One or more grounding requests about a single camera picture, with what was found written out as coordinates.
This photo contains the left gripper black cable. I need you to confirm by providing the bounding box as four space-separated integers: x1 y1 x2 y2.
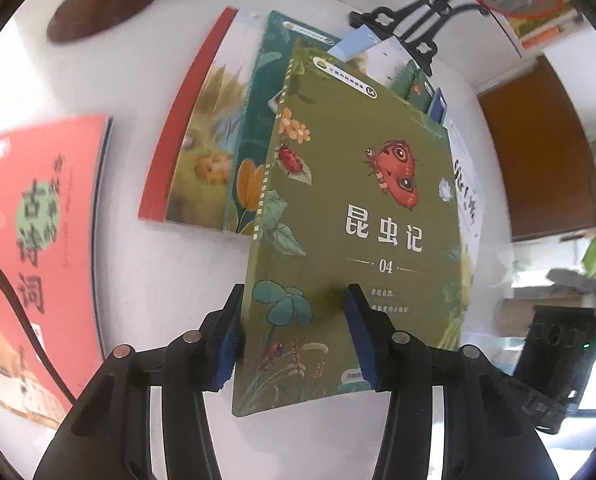
0 240 78 403

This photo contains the brown wooden cabinet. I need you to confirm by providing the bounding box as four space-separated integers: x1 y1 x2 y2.
478 55 596 243

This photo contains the large red spine picture book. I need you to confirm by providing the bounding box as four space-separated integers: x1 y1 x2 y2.
138 7 279 233

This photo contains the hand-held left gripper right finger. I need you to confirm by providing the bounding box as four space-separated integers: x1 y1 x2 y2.
342 284 556 480

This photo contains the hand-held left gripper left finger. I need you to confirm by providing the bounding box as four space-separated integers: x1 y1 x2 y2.
32 284 246 480

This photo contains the teal tulip cover book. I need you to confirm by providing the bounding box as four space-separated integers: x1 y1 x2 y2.
223 10 343 236

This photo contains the dark blue thin book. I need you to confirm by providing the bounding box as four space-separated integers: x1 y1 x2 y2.
425 87 450 123

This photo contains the pink cover book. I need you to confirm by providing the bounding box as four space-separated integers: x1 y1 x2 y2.
0 115 113 431

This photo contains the yellow desk globe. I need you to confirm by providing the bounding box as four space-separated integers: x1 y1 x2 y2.
46 0 159 43

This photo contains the olive butterfly cover book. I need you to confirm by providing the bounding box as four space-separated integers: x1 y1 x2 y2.
232 37 471 418

